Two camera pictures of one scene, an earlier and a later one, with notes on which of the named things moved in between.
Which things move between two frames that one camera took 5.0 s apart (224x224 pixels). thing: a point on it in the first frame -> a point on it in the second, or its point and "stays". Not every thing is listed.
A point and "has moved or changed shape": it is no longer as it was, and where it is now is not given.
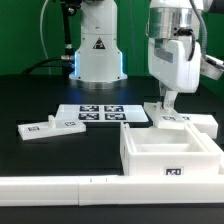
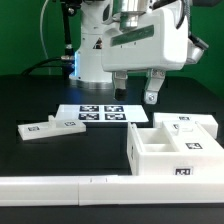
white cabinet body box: [167, 151] has moved or changed shape
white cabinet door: [165, 119] -> [188, 137]
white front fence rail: [37, 191] stays
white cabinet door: [50, 128] stays
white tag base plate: [103, 113] stays
